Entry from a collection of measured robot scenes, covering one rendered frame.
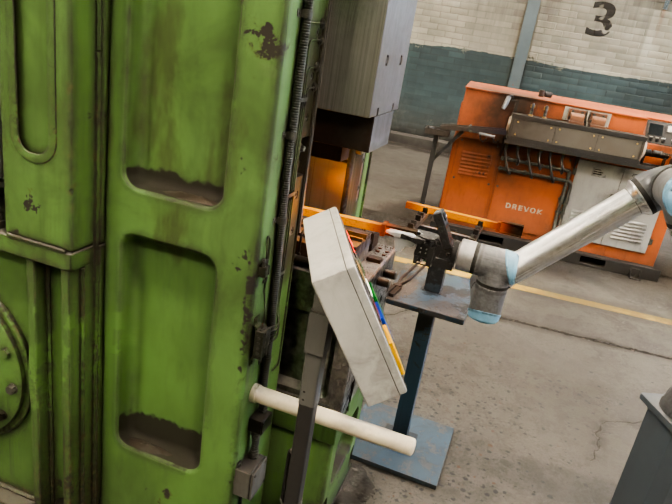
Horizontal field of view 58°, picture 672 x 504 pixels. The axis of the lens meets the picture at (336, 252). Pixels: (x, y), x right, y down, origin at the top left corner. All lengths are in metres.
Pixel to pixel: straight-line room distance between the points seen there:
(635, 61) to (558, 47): 1.01
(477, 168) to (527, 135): 0.50
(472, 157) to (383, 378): 4.20
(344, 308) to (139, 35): 0.84
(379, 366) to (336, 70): 0.77
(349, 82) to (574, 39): 7.83
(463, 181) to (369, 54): 3.81
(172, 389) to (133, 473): 0.30
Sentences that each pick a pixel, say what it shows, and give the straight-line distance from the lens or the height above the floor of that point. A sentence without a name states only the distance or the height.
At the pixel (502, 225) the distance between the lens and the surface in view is 2.31.
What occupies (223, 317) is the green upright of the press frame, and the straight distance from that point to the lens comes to 1.54.
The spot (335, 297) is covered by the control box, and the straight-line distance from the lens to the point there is 1.04.
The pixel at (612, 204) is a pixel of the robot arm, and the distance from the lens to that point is 1.85.
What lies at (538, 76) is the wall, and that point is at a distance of 9.24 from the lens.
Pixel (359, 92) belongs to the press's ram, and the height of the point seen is 1.42.
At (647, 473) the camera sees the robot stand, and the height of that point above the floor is 0.39.
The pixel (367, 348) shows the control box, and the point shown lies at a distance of 1.10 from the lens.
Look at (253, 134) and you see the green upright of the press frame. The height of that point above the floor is 1.32.
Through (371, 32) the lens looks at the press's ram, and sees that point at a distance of 1.54.
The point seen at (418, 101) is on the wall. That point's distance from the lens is 9.31.
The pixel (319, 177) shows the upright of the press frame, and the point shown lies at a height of 1.08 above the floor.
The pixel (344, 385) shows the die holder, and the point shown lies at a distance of 1.82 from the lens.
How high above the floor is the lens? 1.58
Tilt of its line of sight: 21 degrees down
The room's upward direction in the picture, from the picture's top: 9 degrees clockwise
